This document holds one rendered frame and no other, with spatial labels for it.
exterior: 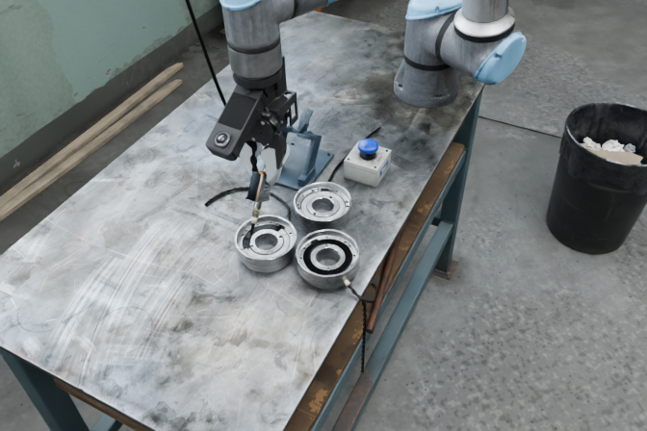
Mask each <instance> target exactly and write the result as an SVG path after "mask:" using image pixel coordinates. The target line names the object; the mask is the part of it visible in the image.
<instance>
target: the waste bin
mask: <svg viewBox="0 0 647 431"><path fill-rule="evenodd" d="M584 138H590V139H592V141H594V142H596V143H600V145H601V147H602V145H603V144H604V143H605V142H607V141H608V140H610V139H612V140H618V143H620V144H624V146H623V149H624V147H625V146H626V145H627V144H629V143H630V144H631V145H634V146H635V152H634V154H636V155H638V156H641V157H643V159H642V160H641V161H640V163H641V165H630V164H623V163H618V162H615V161H612V160H608V159H606V158H603V157H601V156H598V155H596V154H594V153H592V152H591V151H589V150H587V149H586V148H584V147H583V146H582V145H581V144H580V143H585V142H583V139H584ZM558 153H560V156H559V160H558V165H557V169H556V177H555V181H554V185H553V190H552V194H551V199H550V203H549V208H548V212H547V216H546V221H547V225H548V228H549V230H550V231H551V233H552V234H553V235H554V236H555V237H556V238H557V239H558V240H559V241H560V242H562V243H563V244H565V245H567V246H569V247H571V248H573V249H575V250H578V251H581V252H584V253H591V254H604V253H609V252H612V251H614V250H616V249H618V248H619V247H620V246H621V245H622V244H623V243H624V241H625V240H626V238H627V236H628V235H629V234H630V232H631V230H632V228H633V227H634V224H635V223H636V221H637V219H638V217H639V216H640V214H641V212H642V210H643V209H644V207H645V205H646V204H647V111H646V110H644V109H641V108H639V107H636V106H633V105H629V104H625V103H619V102H608V101H604V102H592V103H587V104H584V105H581V106H579V107H578V108H576V109H575V110H573V111H572V112H571V113H570V114H569V115H568V116H567V118H566V121H565V125H564V132H563V135H562V138H561V142H560V148H559V152H558Z"/></svg>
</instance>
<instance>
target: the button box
mask: <svg viewBox="0 0 647 431"><path fill-rule="evenodd" d="M358 143H359V142H358ZM358 143H356V145H355V146H354V147H353V149H352V150H351V151H350V152H349V154H348V155H347V157H346V158H345V159H344V178H346V179H349V180H351V181H354V182H357V183H360V184H364V185H367V186H370V187H373V188H377V186H378V185H379V183H380V182H381V180H382V179H383V177H384V176H385V174H386V173H387V171H388V170H389V168H390V163H391V150H390V149H386V148H383V147H378V150H377V151H376V152H375V153H373V154H371V155H369V156H367V155H365V154H364V153H362V152H360V151H359V150H358Z"/></svg>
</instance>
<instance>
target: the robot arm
mask: <svg viewBox="0 0 647 431"><path fill-rule="evenodd" d="M335 1H337V0H220V4H221V6H222V13H223V20H224V27H225V33H226V40H227V46H228V53H229V61H230V66H231V70H232V73H233V79H234V81H235V83H236V84H237V85H236V87H235V88H234V90H233V92H232V94H231V95H230V97H229V99H228V101H227V103H226V105H225V107H224V109H223V111H222V113H221V114H220V117H219V119H218V121H217V123H216V125H215V127H214V129H213V131H212V132H211V134H210V136H209V138H208V139H207V141H206V143H205V145H206V147H207V149H208V150H209V151H210V152H211V153H212V154H213V155H215V156H218V157H220V158H223V159H226V160H227V161H232V162H233V161H236V160H237V158H238V157H239V158H240V160H241V162H242V164H243V166H244V167H245V168H246V170H247V172H248V173H249V174H250V176H251V175H252V171H259V170H258V168H257V157H258V155H259V153H260V151H261V149H262V147H263V146H265V148H264V149H263V150H262V151H261V155H262V158H263V160H264V161H265V164H266V167H265V172H266V174H267V177H266V182H267V183H268V184H269V185H270V186H271V187H272V186H273V185H274V184H275V183H276V181H277V180H278V178H279V176H280V173H281V170H282V167H283V165H284V163H285V162H286V160H287V158H288V156H289V154H290V146H289V145H288V144H287V142H286V140H285V138H284V137H283V136H282V131H283V130H284V128H285V127H286V126H287V124H288V117H289V118H290V126H291V127H292V126H293V125H294V123H295V122H296V121H297V120H298V101H297V92H296V91H292V90H288V89H287V83H286V69H285V56H282V50H281V37H280V26H279V25H280V23H282V22H285V21H288V20H290V19H293V18H296V17H298V16H301V15H303V14H306V13H310V12H312V11H314V10H317V9H319V8H322V7H324V8H325V7H328V6H329V4H331V3H333V2H335ZM405 18H406V29H405V41H404V53H403V60H402V62H401V66H400V68H399V70H398V72H397V75H396V77H395V80H394V93H395V94H396V95H397V97H398V98H399V99H400V100H401V101H403V102H404V103H406V104H409V105H412V106H415V107H420V108H438V107H443V106H446V105H448V104H450V103H452V102H453V101H454V100H455V99H456V97H457V95H458V91H459V80H458V76H457V71H456V70H459V71H461V72H463V73H464V74H466V75H468V76H470V77H472V78H474V80H476V81H480V82H482V83H485V84H486V85H496V84H499V83H500V82H501V81H503V80H504V79H505V78H506V77H507V76H508V75H509V74H510V73H511V72H512V71H513V70H514V68H515V67H516V66H517V64H518V63H519V62H520V60H521V58H522V56H523V54H524V51H525V48H526V38H525V36H523V35H522V33H520V32H515V30H514V27H515V14H514V11H513V10H512V9H511V8H510V7H509V6H508V0H410V2H409V4H408V9H407V15H406V17H405ZM288 94H291V95H290V96H289V98H287V96H284V95H288ZM294 103H295V115H294V116H293V117H292V108H291V106H292V105H293V104H294Z"/></svg>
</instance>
